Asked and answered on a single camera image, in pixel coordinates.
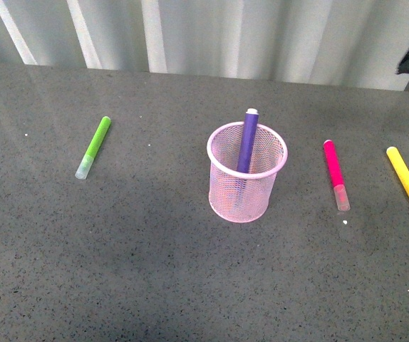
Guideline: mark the purple marker pen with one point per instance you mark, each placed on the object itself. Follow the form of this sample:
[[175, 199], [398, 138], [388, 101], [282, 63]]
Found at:
[[249, 130]]

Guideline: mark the pink mesh cup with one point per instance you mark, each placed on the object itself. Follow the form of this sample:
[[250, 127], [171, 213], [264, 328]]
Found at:
[[243, 197]]

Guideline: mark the green marker pen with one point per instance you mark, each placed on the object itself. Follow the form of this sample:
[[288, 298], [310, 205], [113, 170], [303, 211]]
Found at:
[[93, 148]]

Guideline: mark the pink marker pen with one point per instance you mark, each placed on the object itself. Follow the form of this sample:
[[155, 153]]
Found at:
[[338, 184]]

